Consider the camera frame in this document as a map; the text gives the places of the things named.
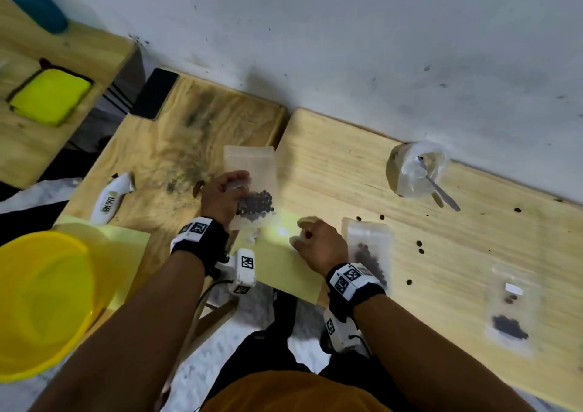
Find small clear plastic bag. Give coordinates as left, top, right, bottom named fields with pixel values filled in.
left=223, top=145, right=281, bottom=233
left=341, top=218, right=394, bottom=295
left=485, top=263, right=543, bottom=358

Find person's right forearm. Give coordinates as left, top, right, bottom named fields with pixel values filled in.
left=354, top=294, right=534, bottom=412

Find metal spoon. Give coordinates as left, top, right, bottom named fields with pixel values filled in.
left=417, top=155, right=462, bottom=213

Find dark grey furniture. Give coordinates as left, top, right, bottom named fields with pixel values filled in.
left=43, top=49, right=146, bottom=185

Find black left wristband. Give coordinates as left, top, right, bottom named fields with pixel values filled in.
left=171, top=217, right=230, bottom=276

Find blue cylindrical bottle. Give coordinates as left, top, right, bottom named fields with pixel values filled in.
left=3, top=0, right=70, bottom=35

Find yellow paper sheet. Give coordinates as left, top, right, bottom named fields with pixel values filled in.
left=52, top=215, right=151, bottom=312

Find person's orange shirt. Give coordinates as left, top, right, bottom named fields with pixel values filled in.
left=200, top=370, right=392, bottom=412

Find black right wristband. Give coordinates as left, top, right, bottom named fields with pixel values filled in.
left=326, top=263, right=387, bottom=322

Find yellow label backing sheet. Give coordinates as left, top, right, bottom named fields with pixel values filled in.
left=230, top=208, right=324, bottom=306

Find black left camera cable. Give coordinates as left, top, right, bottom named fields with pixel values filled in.
left=198, top=279, right=233, bottom=303

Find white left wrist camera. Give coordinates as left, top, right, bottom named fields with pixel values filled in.
left=227, top=248, right=257, bottom=295

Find person's left hand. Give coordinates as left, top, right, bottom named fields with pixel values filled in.
left=200, top=170, right=252, bottom=231

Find person's left forearm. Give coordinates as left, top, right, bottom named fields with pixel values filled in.
left=29, top=250, right=206, bottom=412

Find black flat phone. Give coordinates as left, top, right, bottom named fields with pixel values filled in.
left=129, top=67, right=180, bottom=121

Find person's legs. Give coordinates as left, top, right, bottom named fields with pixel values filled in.
left=202, top=288, right=411, bottom=408

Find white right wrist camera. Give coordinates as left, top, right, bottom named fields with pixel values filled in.
left=321, top=309, right=365, bottom=353

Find black wristband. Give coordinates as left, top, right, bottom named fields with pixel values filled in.
left=171, top=217, right=230, bottom=276
left=326, top=263, right=387, bottom=322

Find person's right hand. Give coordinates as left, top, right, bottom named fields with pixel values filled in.
left=290, top=215, right=349, bottom=278

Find yellow green cloth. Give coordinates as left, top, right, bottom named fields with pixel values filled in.
left=8, top=67, right=94, bottom=128

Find yellow plastic bucket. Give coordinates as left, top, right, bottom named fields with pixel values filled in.
left=0, top=222, right=119, bottom=383

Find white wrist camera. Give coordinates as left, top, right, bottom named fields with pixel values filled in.
left=227, top=248, right=257, bottom=295
left=321, top=309, right=365, bottom=353

